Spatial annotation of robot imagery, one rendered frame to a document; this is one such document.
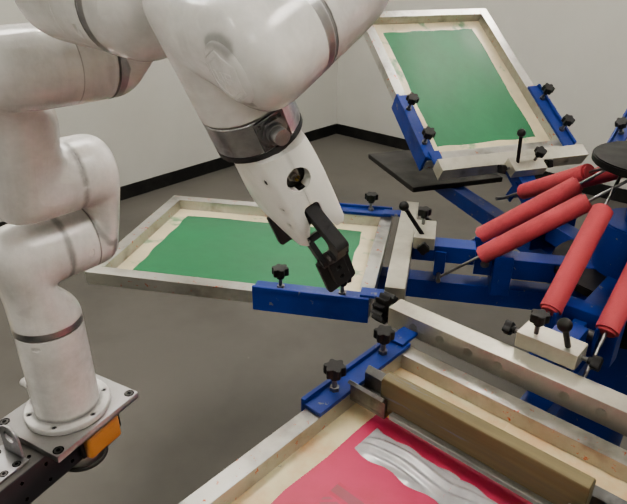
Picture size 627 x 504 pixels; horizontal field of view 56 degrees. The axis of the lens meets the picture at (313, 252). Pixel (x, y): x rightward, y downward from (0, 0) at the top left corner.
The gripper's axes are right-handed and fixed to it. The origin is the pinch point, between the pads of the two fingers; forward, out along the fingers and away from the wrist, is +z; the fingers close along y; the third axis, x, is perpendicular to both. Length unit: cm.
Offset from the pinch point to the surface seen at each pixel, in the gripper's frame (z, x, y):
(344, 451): 59, 7, 12
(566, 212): 73, -73, 31
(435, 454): 64, -6, 3
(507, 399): 69, -25, 4
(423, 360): 69, -19, 22
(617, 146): 70, -97, 35
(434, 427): 59, -8, 4
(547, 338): 66, -39, 7
